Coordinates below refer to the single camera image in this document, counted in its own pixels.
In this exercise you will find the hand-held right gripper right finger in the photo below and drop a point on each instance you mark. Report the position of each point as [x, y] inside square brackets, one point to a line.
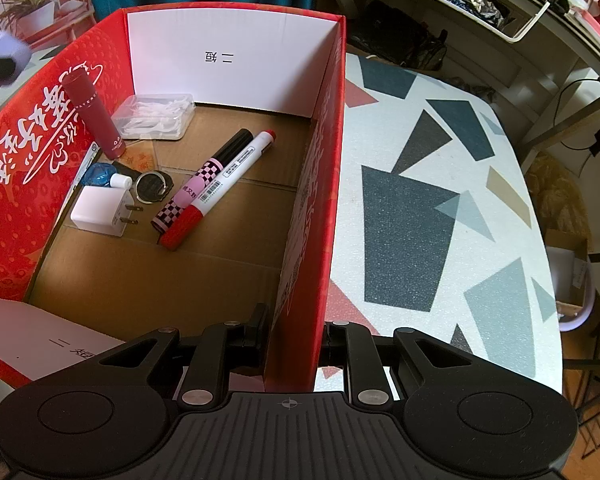
[330, 346]

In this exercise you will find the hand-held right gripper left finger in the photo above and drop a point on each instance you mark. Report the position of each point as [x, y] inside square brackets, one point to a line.
[255, 341]

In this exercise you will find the red cosmetic tube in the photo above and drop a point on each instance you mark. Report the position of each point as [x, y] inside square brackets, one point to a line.
[92, 115]

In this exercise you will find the red cardboard box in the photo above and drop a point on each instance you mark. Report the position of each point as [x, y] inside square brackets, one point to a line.
[130, 280]

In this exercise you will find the small blue bottle white cap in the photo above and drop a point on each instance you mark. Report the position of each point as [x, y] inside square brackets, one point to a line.
[100, 176]

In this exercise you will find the clear floss pick box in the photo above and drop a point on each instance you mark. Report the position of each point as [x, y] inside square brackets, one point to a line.
[155, 117]

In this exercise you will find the white marker red cap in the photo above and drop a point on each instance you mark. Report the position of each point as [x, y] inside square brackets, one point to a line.
[235, 171]

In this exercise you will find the white charger plug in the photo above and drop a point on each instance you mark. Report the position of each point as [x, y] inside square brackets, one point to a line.
[97, 207]

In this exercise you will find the black marker checkered label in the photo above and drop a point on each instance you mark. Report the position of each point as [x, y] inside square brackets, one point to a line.
[230, 152]

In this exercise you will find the geometric patterned table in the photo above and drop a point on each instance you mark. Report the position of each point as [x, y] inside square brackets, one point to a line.
[405, 210]

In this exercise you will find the tan plastic bag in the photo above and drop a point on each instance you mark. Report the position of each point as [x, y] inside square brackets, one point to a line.
[555, 195]

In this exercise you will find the black bag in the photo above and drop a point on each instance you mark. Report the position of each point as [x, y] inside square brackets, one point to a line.
[400, 35]

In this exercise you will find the crumpled foil packets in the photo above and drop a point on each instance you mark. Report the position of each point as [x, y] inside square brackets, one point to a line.
[472, 2]

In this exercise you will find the cluttered desk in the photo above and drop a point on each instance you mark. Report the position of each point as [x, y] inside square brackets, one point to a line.
[555, 45]

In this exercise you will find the pink printed wall backdrop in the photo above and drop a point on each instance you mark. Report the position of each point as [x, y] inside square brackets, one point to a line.
[30, 0]

